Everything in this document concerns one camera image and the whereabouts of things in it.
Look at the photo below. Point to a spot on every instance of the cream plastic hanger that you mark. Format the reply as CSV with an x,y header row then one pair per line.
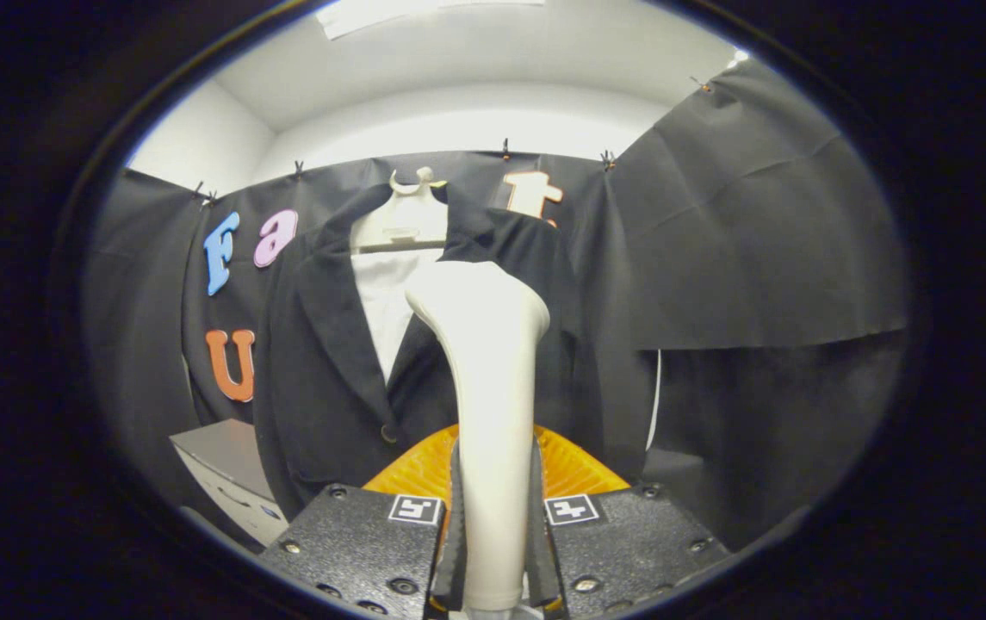
x,y
402,224

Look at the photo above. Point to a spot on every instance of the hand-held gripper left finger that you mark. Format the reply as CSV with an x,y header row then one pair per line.
x,y
355,542

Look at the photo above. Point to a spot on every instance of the white garment steamer head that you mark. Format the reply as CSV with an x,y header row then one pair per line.
x,y
484,344

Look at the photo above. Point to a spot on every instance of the ceiling light panel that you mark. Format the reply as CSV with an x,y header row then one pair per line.
x,y
389,13

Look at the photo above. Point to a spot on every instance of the black blazer jacket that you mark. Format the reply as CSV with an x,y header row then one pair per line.
x,y
320,387

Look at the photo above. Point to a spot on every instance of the white shirt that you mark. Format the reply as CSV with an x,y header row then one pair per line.
x,y
385,301

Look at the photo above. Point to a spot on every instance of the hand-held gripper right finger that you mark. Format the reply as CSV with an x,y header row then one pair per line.
x,y
630,534

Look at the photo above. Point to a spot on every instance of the black backdrop cloth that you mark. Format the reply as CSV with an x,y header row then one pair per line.
x,y
759,258

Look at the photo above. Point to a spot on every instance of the grey cabinet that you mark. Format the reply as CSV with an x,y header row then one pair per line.
x,y
217,448

